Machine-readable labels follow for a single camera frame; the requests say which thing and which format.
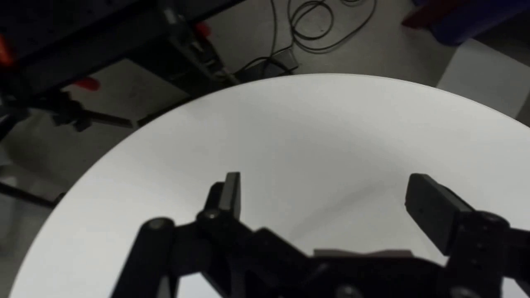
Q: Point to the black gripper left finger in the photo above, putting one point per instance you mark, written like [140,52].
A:
[183,249]

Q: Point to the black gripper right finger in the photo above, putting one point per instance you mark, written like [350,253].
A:
[475,249]

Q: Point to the white support block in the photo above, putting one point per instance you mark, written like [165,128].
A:
[486,72]

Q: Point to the black power adapter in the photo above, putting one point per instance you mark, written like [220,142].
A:
[283,60]

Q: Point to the dark blue object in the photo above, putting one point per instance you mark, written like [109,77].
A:
[475,19]

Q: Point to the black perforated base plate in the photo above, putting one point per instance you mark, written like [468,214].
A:
[67,34]

